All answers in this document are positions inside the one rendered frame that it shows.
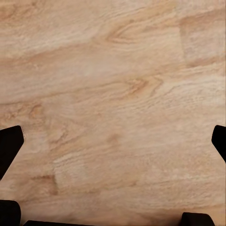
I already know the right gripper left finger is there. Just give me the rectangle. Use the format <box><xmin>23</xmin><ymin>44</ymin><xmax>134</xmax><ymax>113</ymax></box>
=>
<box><xmin>0</xmin><ymin>125</ymin><xmax>24</xmax><ymax>180</ymax></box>

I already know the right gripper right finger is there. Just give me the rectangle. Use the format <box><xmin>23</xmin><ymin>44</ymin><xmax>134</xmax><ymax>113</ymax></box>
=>
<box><xmin>211</xmin><ymin>125</ymin><xmax>226</xmax><ymax>162</ymax></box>

